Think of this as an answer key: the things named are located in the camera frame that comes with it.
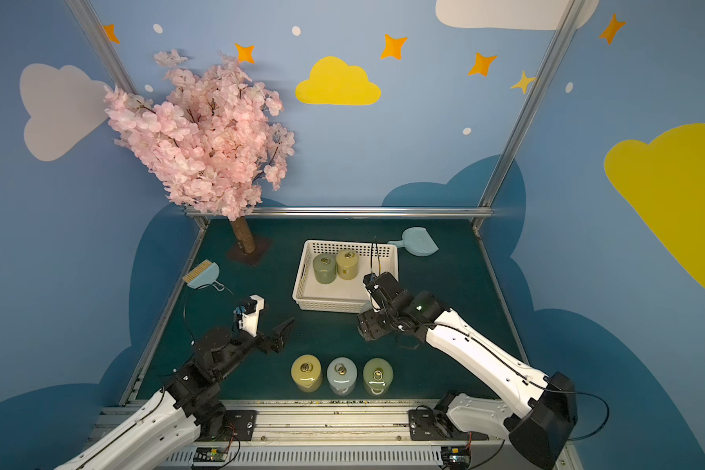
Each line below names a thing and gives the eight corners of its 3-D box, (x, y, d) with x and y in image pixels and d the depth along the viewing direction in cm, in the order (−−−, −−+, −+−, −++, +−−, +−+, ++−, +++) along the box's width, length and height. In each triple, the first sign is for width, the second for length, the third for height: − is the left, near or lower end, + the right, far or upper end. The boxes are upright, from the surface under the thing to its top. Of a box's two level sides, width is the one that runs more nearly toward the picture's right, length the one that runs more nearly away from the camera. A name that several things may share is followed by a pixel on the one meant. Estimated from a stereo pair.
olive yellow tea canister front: (294, 392, 82) (289, 383, 74) (298, 364, 86) (293, 353, 79) (321, 392, 82) (318, 383, 74) (323, 364, 86) (321, 354, 79)
